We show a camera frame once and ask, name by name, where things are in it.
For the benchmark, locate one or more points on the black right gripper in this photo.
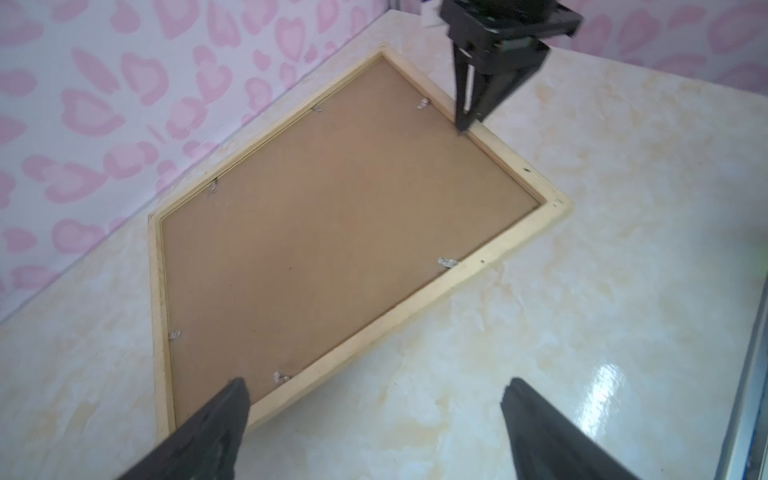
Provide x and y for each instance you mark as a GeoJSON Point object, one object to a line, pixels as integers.
{"type": "Point", "coordinates": [483, 83]}

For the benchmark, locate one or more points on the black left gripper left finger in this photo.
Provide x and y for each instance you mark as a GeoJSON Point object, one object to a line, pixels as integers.
{"type": "Point", "coordinates": [206, 445]}

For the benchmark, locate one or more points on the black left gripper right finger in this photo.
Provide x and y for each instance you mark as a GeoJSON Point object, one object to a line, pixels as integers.
{"type": "Point", "coordinates": [546, 445]}

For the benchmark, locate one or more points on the brown cardboard backing board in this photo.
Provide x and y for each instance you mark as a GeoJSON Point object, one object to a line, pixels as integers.
{"type": "Point", "coordinates": [320, 231]}

